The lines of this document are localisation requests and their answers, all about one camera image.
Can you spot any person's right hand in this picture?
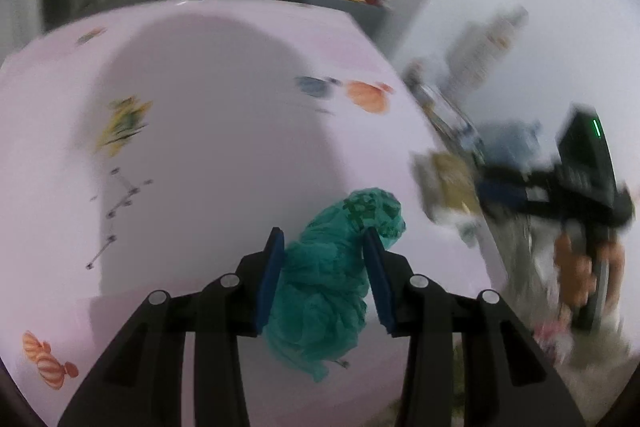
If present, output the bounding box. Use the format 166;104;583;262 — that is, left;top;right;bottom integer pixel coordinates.
552;234;627;313

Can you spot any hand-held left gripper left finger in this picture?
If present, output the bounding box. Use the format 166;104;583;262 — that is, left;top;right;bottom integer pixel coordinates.
57;227;286;427

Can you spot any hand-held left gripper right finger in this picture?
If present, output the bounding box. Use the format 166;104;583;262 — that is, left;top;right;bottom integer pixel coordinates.
361;227;586;427

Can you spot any pile of cartons and packaging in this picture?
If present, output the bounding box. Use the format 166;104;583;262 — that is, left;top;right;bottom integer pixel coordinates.
402;59;488;158

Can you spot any grey cabinet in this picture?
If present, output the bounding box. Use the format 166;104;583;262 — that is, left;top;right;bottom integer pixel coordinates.
305;0;396;48

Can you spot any blue water jug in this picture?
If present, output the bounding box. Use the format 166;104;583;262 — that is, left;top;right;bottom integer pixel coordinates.
477;119;546;168

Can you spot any teal plastic bag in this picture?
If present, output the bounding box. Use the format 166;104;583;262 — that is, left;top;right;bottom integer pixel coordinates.
262;188;407;383

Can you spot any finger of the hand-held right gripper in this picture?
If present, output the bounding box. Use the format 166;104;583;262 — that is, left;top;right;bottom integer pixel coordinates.
475;182;533;220
481;163;536;184

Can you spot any pink white packet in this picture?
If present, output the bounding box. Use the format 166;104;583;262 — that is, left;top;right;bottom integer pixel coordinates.
532;319;573;363

